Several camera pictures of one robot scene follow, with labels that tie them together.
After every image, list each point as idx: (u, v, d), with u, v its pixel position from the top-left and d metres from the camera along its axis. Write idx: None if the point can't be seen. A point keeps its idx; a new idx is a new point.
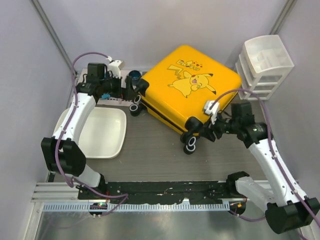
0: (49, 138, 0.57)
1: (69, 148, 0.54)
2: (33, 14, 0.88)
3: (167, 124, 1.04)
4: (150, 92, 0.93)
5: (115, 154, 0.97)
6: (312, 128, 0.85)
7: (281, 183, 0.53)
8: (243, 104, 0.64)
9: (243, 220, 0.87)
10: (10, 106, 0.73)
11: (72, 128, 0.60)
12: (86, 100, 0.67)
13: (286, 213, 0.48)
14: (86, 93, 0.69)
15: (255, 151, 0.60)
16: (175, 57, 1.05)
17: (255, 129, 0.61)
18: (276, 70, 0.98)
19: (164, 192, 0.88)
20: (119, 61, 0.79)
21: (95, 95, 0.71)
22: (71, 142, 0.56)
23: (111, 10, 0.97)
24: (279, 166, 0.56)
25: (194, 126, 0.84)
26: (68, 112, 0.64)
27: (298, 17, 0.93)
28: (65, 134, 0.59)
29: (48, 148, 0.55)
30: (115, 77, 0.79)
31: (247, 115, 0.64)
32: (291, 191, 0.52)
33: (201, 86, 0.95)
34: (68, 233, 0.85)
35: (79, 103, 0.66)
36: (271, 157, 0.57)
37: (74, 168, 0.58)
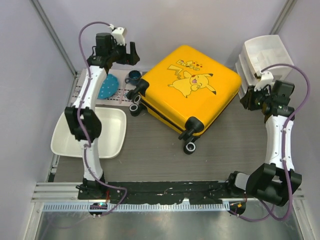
0: (71, 107, 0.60)
1: (89, 115, 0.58)
2: (33, 15, 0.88)
3: (167, 124, 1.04)
4: (149, 92, 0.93)
5: (115, 154, 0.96)
6: (312, 128, 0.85)
7: (275, 149, 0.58)
8: (285, 85, 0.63)
9: (243, 220, 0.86)
10: (11, 106, 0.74)
11: (89, 98, 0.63)
12: (99, 72, 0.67)
13: (263, 170, 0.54)
14: (98, 65, 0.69)
15: (270, 121, 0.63)
16: (175, 57, 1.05)
17: (280, 107, 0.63)
18: (276, 70, 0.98)
19: (164, 192, 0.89)
20: (122, 29, 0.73)
21: (107, 67, 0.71)
22: (90, 109, 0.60)
23: (110, 10, 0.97)
24: (284, 137, 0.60)
25: (194, 126, 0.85)
26: (83, 84, 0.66)
27: (298, 17, 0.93)
28: (83, 104, 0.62)
29: (70, 116, 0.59)
30: (120, 45, 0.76)
31: (284, 96, 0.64)
32: (280, 158, 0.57)
33: (201, 86, 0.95)
34: (68, 232, 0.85)
35: (92, 75, 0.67)
36: (280, 129, 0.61)
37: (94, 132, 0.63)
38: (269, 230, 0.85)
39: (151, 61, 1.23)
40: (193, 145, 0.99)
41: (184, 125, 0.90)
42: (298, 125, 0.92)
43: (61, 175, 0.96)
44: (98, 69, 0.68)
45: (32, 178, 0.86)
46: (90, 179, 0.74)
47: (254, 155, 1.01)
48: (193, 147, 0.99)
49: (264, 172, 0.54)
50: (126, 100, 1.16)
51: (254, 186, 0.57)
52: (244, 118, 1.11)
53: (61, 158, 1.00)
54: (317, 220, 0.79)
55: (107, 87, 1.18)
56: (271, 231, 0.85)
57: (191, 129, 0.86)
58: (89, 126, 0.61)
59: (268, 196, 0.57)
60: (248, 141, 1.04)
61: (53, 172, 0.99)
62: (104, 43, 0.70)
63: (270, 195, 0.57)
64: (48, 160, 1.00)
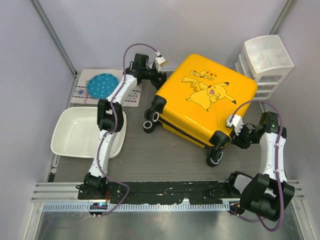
0: (104, 100, 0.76)
1: (118, 108, 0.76)
2: (33, 15, 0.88)
3: (180, 134, 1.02)
4: (169, 108, 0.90)
5: (116, 155, 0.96)
6: (311, 128, 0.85)
7: (269, 162, 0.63)
8: (271, 113, 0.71)
9: (243, 220, 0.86)
10: (10, 106, 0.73)
11: (120, 96, 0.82)
12: (131, 80, 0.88)
13: (259, 182, 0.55)
14: (132, 75, 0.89)
15: (263, 137, 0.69)
16: (187, 69, 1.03)
17: (272, 126, 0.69)
18: (276, 70, 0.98)
19: (164, 192, 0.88)
20: (163, 60, 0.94)
21: (138, 78, 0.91)
22: (118, 104, 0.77)
23: (110, 11, 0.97)
24: (276, 152, 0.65)
25: (220, 140, 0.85)
26: (118, 84, 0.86)
27: (298, 17, 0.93)
28: (115, 99, 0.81)
29: (102, 107, 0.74)
30: (156, 69, 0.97)
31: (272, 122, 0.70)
32: (273, 170, 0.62)
33: (220, 96, 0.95)
34: (68, 232, 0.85)
35: (126, 81, 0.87)
36: (273, 144, 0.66)
37: (118, 124, 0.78)
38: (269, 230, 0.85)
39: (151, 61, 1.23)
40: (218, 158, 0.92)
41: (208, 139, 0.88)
42: (298, 125, 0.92)
43: (61, 175, 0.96)
44: (132, 77, 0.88)
45: (32, 178, 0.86)
46: (95, 174, 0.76)
47: (254, 155, 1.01)
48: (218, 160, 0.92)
49: (257, 182, 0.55)
50: (126, 100, 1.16)
51: (247, 198, 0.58)
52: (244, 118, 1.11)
53: (61, 157, 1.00)
54: (317, 220, 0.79)
55: (107, 87, 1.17)
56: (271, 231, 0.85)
57: (218, 144, 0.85)
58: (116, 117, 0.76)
59: (262, 208, 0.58)
60: None
61: (53, 172, 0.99)
62: (140, 59, 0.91)
63: (263, 207, 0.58)
64: (48, 160, 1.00)
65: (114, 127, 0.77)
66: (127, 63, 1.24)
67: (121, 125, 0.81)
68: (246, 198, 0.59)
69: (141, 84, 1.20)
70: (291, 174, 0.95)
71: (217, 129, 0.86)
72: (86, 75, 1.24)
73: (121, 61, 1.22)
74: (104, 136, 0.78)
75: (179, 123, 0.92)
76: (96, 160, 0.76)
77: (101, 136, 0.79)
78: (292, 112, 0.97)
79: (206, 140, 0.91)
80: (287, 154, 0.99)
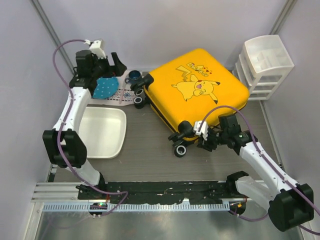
0: (50, 130, 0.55)
1: (72, 138, 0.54)
2: (33, 15, 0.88)
3: (165, 123, 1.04)
4: (152, 88, 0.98)
5: (115, 155, 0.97)
6: (312, 128, 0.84)
7: (272, 175, 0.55)
8: (229, 116, 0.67)
9: (243, 220, 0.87)
10: (10, 106, 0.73)
11: (72, 119, 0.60)
12: (82, 93, 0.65)
13: (283, 202, 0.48)
14: (82, 86, 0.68)
15: (244, 153, 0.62)
16: (186, 60, 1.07)
17: (241, 135, 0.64)
18: (276, 70, 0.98)
19: (164, 192, 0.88)
20: (98, 42, 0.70)
21: (90, 88, 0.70)
22: (72, 132, 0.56)
23: (110, 10, 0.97)
24: (268, 161, 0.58)
25: (187, 130, 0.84)
26: (65, 105, 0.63)
27: (298, 17, 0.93)
28: (65, 126, 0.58)
29: (49, 141, 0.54)
30: (101, 58, 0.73)
31: (234, 125, 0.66)
32: (282, 181, 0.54)
33: (204, 92, 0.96)
34: (68, 232, 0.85)
35: (75, 96, 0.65)
36: (258, 155, 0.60)
37: (77, 159, 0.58)
38: (269, 230, 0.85)
39: (151, 61, 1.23)
40: (184, 148, 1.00)
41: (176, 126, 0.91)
42: (299, 125, 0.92)
43: (61, 175, 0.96)
44: (82, 89, 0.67)
45: (32, 178, 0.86)
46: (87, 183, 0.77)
47: None
48: (184, 151, 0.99)
49: (283, 203, 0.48)
50: (126, 100, 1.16)
51: (282, 219, 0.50)
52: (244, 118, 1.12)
53: None
54: (317, 220, 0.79)
55: (106, 87, 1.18)
56: (271, 231, 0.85)
57: (182, 132, 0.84)
58: (71, 151, 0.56)
59: (299, 218, 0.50)
60: None
61: (53, 172, 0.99)
62: (85, 63, 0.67)
63: (299, 217, 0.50)
64: (48, 160, 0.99)
65: (70, 165, 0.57)
66: (128, 63, 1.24)
67: (85, 155, 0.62)
68: (282, 220, 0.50)
69: None
70: (292, 173, 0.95)
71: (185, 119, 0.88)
72: None
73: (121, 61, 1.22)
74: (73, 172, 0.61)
75: (159, 105, 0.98)
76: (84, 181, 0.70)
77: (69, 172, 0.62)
78: (293, 112, 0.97)
79: (176, 128, 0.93)
80: (287, 154, 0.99)
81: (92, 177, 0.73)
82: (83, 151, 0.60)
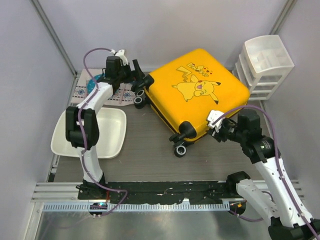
0: (73, 107, 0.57)
1: (90, 116, 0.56)
2: (33, 15, 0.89)
3: (165, 124, 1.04)
4: (153, 88, 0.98)
5: (115, 155, 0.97)
6: (312, 127, 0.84)
7: (287, 204, 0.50)
8: (252, 119, 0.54)
9: (243, 220, 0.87)
10: (10, 106, 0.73)
11: (93, 103, 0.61)
12: (106, 87, 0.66)
13: (292, 236, 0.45)
14: (107, 83, 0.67)
15: (262, 170, 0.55)
16: (186, 60, 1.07)
17: (262, 146, 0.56)
18: (276, 70, 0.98)
19: (164, 192, 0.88)
20: (123, 50, 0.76)
21: (113, 88, 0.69)
22: (92, 111, 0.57)
23: (110, 10, 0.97)
24: (287, 188, 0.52)
25: (187, 130, 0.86)
26: (90, 92, 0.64)
27: (298, 17, 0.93)
28: (86, 106, 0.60)
29: (70, 116, 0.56)
30: (125, 65, 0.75)
31: (255, 129, 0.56)
32: (298, 214, 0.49)
33: (205, 93, 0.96)
34: (68, 232, 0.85)
35: (100, 87, 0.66)
36: (278, 177, 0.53)
37: (91, 139, 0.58)
38: None
39: (151, 61, 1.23)
40: (184, 148, 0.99)
41: (177, 126, 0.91)
42: (299, 125, 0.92)
43: (61, 175, 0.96)
44: (106, 84, 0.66)
45: (32, 178, 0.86)
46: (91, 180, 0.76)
47: None
48: (184, 151, 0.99)
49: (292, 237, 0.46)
50: (126, 100, 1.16)
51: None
52: None
53: (61, 157, 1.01)
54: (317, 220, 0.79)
55: None
56: None
57: (183, 133, 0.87)
58: (88, 129, 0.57)
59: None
60: None
61: (53, 172, 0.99)
62: (113, 65, 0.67)
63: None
64: (48, 160, 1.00)
65: (85, 144, 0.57)
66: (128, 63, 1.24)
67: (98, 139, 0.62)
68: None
69: None
70: (292, 173, 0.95)
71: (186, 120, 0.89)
72: (86, 75, 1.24)
73: None
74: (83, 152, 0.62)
75: (160, 106, 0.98)
76: (86, 173, 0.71)
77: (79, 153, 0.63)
78: (293, 112, 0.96)
79: (177, 129, 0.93)
80: (287, 154, 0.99)
81: (96, 170, 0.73)
82: (97, 133, 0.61)
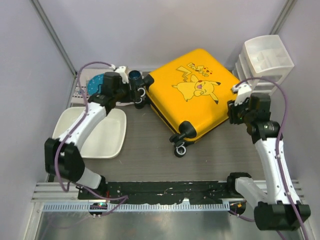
0: (54, 139, 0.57)
1: (70, 153, 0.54)
2: (33, 15, 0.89)
3: (165, 123, 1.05)
4: (153, 88, 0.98)
5: (115, 155, 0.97)
6: (312, 127, 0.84)
7: (276, 183, 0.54)
8: (263, 100, 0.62)
9: (243, 220, 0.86)
10: (10, 106, 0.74)
11: (78, 133, 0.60)
12: (97, 110, 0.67)
13: (273, 211, 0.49)
14: (99, 103, 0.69)
15: (260, 147, 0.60)
16: (186, 60, 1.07)
17: (266, 126, 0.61)
18: (276, 70, 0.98)
19: (164, 192, 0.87)
20: (124, 68, 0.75)
21: (108, 107, 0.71)
22: (73, 146, 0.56)
23: (110, 10, 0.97)
24: (280, 166, 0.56)
25: (187, 129, 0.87)
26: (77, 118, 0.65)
27: (298, 16, 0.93)
28: (69, 138, 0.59)
29: (49, 150, 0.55)
30: (124, 83, 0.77)
31: (264, 111, 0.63)
32: (284, 193, 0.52)
33: (205, 92, 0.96)
34: (68, 232, 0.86)
35: (90, 111, 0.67)
36: (274, 156, 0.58)
37: (71, 175, 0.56)
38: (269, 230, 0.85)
39: (151, 61, 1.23)
40: (184, 148, 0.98)
41: (177, 126, 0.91)
42: (299, 125, 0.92)
43: None
44: (97, 106, 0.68)
45: (32, 178, 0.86)
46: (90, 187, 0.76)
47: (254, 155, 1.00)
48: (184, 150, 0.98)
49: (273, 212, 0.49)
50: None
51: (265, 225, 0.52)
52: None
53: None
54: (317, 220, 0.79)
55: None
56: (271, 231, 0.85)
57: (183, 133, 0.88)
58: (67, 165, 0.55)
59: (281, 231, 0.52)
60: (248, 141, 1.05)
61: None
62: (110, 83, 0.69)
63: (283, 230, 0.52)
64: None
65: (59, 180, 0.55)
66: (127, 63, 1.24)
67: (79, 173, 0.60)
68: (263, 223, 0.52)
69: None
70: (291, 173, 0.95)
71: (185, 119, 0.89)
72: (86, 75, 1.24)
73: (121, 61, 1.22)
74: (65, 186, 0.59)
75: (160, 105, 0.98)
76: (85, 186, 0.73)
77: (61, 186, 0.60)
78: (292, 112, 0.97)
79: (176, 128, 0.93)
80: (287, 154, 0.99)
81: (93, 180, 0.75)
82: (77, 169, 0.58)
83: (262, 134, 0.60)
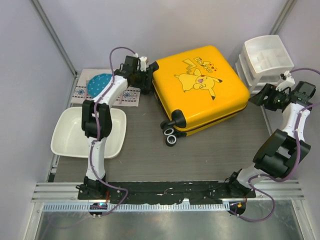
0: (89, 101, 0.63)
1: (104, 110, 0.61)
2: (33, 15, 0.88)
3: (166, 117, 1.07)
4: (157, 74, 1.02)
5: (115, 154, 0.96)
6: (311, 128, 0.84)
7: (289, 123, 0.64)
8: (306, 84, 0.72)
9: (243, 220, 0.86)
10: (10, 106, 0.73)
11: (108, 97, 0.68)
12: (121, 81, 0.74)
13: (275, 135, 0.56)
14: (122, 75, 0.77)
15: (288, 107, 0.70)
16: (194, 54, 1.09)
17: (299, 99, 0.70)
18: (276, 70, 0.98)
19: (164, 192, 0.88)
20: (145, 57, 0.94)
21: (128, 80, 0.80)
22: (106, 105, 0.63)
23: (110, 10, 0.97)
24: (298, 119, 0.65)
25: (178, 117, 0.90)
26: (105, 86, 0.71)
27: (297, 16, 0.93)
28: (102, 100, 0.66)
29: (86, 108, 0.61)
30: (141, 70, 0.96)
31: (304, 93, 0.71)
32: (292, 130, 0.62)
33: (204, 87, 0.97)
34: (68, 232, 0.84)
35: (115, 82, 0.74)
36: (296, 113, 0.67)
37: (104, 131, 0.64)
38: (269, 230, 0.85)
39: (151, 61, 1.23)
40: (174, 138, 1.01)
41: (170, 113, 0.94)
42: None
43: (61, 175, 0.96)
44: (122, 78, 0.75)
45: (32, 178, 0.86)
46: (93, 178, 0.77)
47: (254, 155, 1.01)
48: (174, 139, 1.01)
49: (275, 136, 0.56)
50: (126, 100, 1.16)
51: (263, 149, 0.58)
52: (243, 118, 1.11)
53: (61, 157, 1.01)
54: (317, 220, 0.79)
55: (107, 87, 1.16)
56: (271, 231, 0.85)
57: (173, 120, 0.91)
58: (102, 121, 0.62)
59: (274, 165, 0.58)
60: (248, 141, 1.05)
61: (53, 172, 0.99)
62: (131, 62, 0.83)
63: (276, 164, 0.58)
64: (48, 160, 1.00)
65: (98, 135, 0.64)
66: None
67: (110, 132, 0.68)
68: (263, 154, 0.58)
69: None
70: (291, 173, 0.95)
71: (177, 108, 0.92)
72: (86, 75, 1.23)
73: (121, 61, 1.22)
74: (93, 143, 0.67)
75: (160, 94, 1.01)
76: (90, 166, 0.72)
77: (89, 143, 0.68)
78: None
79: (169, 115, 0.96)
80: None
81: (100, 166, 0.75)
82: (110, 126, 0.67)
83: (294, 101, 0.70)
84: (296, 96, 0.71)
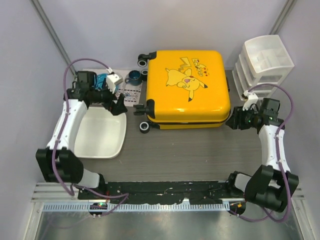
0: (44, 149, 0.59)
1: (66, 157, 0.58)
2: (33, 16, 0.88)
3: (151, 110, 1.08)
4: (151, 63, 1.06)
5: (115, 154, 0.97)
6: (311, 128, 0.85)
7: (271, 153, 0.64)
8: (272, 101, 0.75)
9: (243, 220, 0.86)
10: (10, 107, 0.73)
11: (66, 136, 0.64)
12: (77, 107, 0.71)
13: (261, 171, 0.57)
14: (77, 98, 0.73)
15: (263, 132, 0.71)
16: (193, 55, 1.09)
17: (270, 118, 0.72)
18: (276, 70, 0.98)
19: (164, 192, 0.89)
20: (117, 77, 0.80)
21: (86, 99, 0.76)
22: (66, 151, 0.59)
23: (110, 11, 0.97)
24: (277, 145, 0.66)
25: (149, 109, 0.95)
26: (61, 119, 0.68)
27: (297, 17, 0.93)
28: (59, 143, 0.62)
29: (43, 160, 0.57)
30: (108, 90, 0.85)
31: (272, 110, 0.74)
32: (276, 161, 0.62)
33: (187, 86, 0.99)
34: (68, 232, 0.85)
35: (70, 110, 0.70)
36: (273, 136, 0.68)
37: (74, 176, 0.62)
38: (269, 230, 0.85)
39: None
40: (147, 124, 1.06)
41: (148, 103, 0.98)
42: (299, 125, 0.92)
43: None
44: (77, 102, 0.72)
45: (31, 178, 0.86)
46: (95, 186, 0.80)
47: (254, 155, 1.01)
48: (147, 126, 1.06)
49: (262, 173, 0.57)
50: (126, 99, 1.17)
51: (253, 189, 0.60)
52: None
53: None
54: (317, 220, 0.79)
55: None
56: (271, 231, 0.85)
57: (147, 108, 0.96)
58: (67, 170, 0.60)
59: (269, 202, 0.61)
60: (248, 141, 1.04)
61: None
62: (85, 78, 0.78)
63: (270, 200, 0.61)
64: None
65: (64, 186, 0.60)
66: (128, 63, 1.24)
67: (80, 171, 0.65)
68: (254, 191, 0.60)
69: (141, 84, 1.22)
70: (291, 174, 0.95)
71: (151, 98, 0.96)
72: None
73: (120, 61, 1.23)
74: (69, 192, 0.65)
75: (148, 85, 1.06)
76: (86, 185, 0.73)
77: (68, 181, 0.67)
78: None
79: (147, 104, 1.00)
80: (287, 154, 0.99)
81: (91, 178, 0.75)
82: (78, 170, 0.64)
83: (267, 123, 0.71)
84: (267, 116, 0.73)
